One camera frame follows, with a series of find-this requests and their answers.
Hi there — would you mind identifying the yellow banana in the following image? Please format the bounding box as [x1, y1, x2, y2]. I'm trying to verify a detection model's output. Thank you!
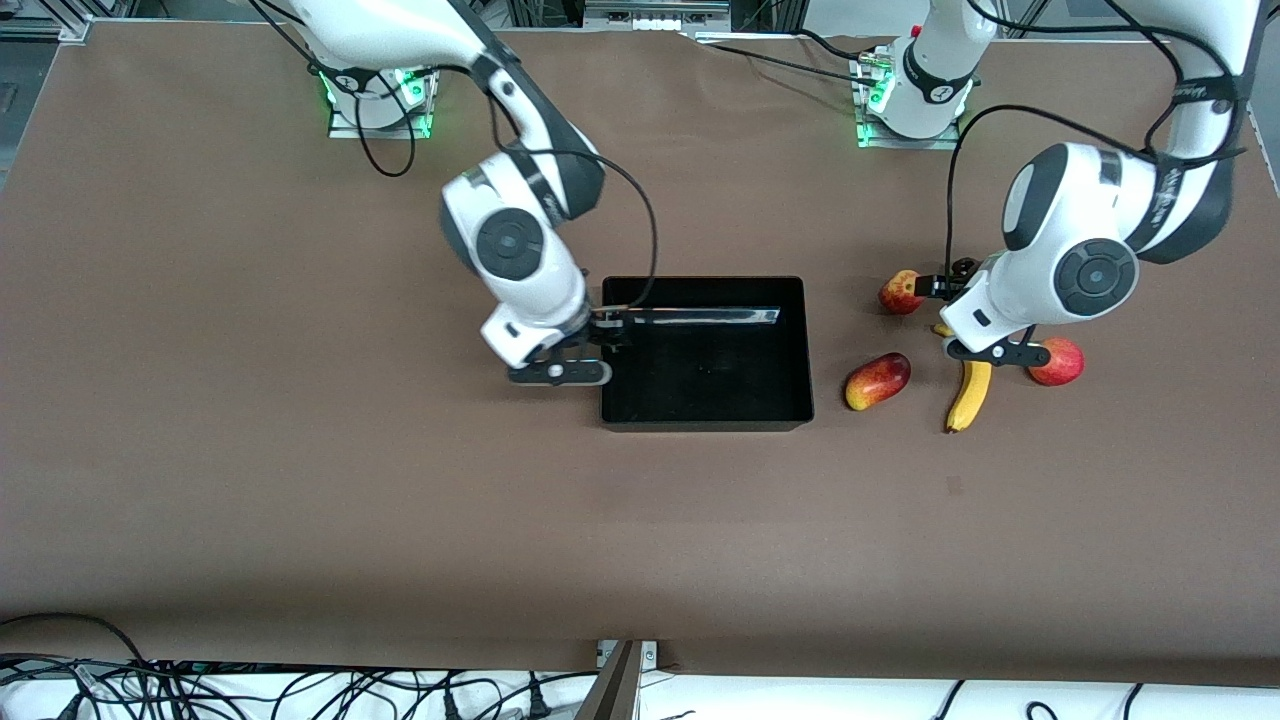
[932, 322, 994, 434]

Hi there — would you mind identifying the red yellow apple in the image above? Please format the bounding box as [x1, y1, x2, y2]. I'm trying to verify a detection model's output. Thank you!
[878, 269, 926, 316]

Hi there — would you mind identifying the black rectangular box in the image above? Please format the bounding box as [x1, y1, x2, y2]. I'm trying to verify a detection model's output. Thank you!
[600, 276, 815, 433]

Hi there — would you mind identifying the red yellow mango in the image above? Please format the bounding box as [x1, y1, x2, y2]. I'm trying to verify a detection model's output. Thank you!
[844, 352, 912, 412]

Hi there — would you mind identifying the brown table cover sheet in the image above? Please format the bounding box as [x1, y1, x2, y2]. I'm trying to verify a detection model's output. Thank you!
[0, 20, 1280, 689]

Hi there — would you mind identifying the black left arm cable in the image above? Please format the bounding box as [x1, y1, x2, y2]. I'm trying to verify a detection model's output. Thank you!
[944, 103, 1251, 281]

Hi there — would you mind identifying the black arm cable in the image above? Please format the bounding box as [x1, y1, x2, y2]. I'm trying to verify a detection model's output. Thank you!
[944, 103, 1251, 281]
[487, 60, 660, 311]

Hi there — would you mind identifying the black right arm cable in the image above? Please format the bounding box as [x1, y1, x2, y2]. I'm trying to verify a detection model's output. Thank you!
[487, 60, 660, 311]

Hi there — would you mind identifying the black looped cable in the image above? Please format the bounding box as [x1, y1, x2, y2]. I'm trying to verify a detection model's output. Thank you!
[300, 40, 417, 180]

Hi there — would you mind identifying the black cable across table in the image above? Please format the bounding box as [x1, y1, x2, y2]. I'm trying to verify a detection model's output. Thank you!
[700, 38, 886, 89]

